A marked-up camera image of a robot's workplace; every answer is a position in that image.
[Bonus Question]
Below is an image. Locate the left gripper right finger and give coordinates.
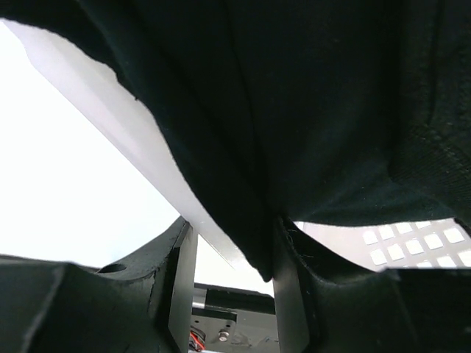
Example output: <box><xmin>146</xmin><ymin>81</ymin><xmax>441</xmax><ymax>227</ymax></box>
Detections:
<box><xmin>274</xmin><ymin>218</ymin><xmax>470</xmax><ymax>352</ymax></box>

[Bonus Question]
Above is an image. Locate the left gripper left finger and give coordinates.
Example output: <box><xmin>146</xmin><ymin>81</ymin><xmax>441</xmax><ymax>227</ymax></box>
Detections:
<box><xmin>1</xmin><ymin>218</ymin><xmax>197</xmax><ymax>352</ymax></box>

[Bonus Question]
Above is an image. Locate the black t shirts pile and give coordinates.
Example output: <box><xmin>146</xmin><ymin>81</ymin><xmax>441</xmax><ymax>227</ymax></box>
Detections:
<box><xmin>1</xmin><ymin>1</ymin><xmax>470</xmax><ymax>281</ymax></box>

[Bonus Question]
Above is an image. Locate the white plastic basket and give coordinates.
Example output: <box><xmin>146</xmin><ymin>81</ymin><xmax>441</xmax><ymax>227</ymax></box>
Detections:
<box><xmin>0</xmin><ymin>20</ymin><xmax>471</xmax><ymax>273</ymax></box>

